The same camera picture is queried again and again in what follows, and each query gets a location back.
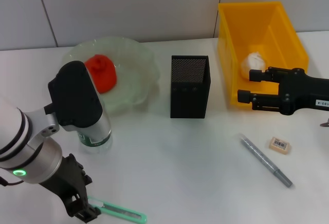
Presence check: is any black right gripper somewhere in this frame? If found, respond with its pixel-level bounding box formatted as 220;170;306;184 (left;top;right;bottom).
237;66;329;116

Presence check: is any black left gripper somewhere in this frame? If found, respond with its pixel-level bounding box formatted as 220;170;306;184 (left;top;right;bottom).
41;153;102;222

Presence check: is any white paper ball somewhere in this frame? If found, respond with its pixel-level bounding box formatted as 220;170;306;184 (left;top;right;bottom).
240;51;267;80

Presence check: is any mint green utility knife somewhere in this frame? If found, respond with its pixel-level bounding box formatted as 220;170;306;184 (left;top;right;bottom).
87;195;148;223

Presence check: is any clear bottle green label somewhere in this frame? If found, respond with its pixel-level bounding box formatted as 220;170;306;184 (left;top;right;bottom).
77;117;113;154

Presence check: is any red-orange toy orange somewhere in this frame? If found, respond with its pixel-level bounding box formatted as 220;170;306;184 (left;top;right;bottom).
84;55;118;95

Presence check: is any beige eraser with barcode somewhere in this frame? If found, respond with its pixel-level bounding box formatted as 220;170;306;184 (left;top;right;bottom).
267;136;293;155

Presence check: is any grey marker pen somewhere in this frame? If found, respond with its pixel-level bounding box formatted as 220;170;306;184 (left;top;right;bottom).
237;133;294;189

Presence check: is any black mesh pen holder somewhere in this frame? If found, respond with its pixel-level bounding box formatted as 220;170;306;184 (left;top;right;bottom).
170;54;211;119

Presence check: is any translucent green fruit plate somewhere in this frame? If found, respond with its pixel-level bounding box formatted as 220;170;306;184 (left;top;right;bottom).
63;36;161;114

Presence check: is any yellow plastic bin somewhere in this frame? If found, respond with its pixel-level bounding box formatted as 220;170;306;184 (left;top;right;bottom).
217;1;309;108

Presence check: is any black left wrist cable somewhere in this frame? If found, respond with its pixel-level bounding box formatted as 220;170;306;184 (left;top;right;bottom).
0;176;24;186

